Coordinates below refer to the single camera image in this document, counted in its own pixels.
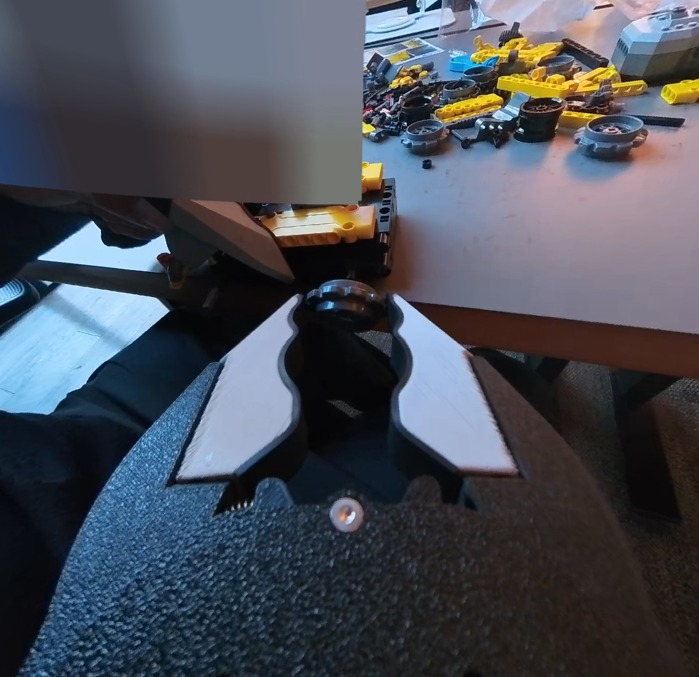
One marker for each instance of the yellow toy vehicle model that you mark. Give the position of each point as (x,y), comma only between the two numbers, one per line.
(327,224)

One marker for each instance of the white monitor stand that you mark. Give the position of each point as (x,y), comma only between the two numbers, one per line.
(398,22)

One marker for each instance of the grey panel piece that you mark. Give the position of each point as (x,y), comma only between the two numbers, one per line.
(502,117)

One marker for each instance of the blue brick separator tool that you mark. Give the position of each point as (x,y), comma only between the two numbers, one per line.
(469,64)

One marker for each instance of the black gear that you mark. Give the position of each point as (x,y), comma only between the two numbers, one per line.
(510,33)

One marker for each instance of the grey battery box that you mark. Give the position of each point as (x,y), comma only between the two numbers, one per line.
(655,43)

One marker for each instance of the black tyre with grey hub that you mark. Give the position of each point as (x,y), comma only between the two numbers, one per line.
(557,65)

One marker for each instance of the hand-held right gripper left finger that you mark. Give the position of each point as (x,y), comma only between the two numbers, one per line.
(240,415)

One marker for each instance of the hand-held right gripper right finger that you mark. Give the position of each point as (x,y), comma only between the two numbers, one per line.
(453,409)

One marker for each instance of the black wheel rim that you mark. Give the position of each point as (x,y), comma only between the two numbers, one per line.
(418,109)

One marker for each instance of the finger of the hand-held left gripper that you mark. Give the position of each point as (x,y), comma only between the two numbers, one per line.
(235,235)

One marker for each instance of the clear transparent piece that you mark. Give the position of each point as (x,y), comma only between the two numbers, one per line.
(458,53)

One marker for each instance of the person's left hand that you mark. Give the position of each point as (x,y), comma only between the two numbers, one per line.
(131,218)

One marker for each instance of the thick black axle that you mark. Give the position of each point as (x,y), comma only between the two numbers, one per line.
(661,120)

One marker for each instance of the black office chair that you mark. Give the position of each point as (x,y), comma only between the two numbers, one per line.
(16,300)

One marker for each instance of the person's dark clothing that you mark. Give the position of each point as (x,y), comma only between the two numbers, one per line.
(54,469)

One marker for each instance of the pile of yellow beams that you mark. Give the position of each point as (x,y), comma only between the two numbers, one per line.
(519,82)

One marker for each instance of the clear plastic bag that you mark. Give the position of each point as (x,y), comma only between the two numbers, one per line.
(546,0)

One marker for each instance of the yellow brick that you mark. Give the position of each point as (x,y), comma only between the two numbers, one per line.
(680,91)

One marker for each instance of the yellow curved panel piece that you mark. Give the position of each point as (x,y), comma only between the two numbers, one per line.
(368,129)

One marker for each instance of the grey toothed wheel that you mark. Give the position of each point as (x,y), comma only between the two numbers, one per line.
(426,134)
(611,134)
(344,300)

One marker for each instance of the long black holed beam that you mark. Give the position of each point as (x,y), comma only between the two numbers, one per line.
(584,52)

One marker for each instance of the yellow sticker sheet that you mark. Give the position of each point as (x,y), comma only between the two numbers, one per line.
(404,49)

